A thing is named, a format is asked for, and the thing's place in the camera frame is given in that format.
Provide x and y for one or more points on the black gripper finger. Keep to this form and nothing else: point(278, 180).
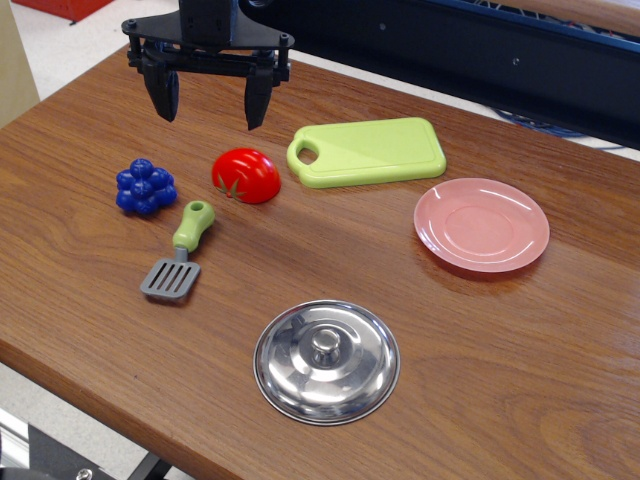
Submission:
point(162, 84)
point(258, 91)

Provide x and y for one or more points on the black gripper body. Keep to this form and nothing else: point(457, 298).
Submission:
point(207, 37)

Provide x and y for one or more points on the green handled grey spatula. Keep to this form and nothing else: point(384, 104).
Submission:
point(171, 279)

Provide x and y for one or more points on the green plastic cutting board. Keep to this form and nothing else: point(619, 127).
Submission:
point(366, 152)

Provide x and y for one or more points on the red box on floor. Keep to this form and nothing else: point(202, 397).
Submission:
point(73, 10)

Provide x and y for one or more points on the red toy tomato half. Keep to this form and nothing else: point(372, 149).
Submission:
point(246, 175)

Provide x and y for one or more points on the blue toy grape bunch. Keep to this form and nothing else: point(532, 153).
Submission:
point(144, 188)

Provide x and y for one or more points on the pink plastic plate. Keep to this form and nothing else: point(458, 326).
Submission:
point(481, 225)

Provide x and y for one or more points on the shiny steel pot lid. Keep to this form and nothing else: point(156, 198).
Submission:
point(326, 362)

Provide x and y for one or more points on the metal stand base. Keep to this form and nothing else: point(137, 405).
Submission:
point(28, 452)

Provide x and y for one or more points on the black metal frame rail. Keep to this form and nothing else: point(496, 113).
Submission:
point(523, 60)

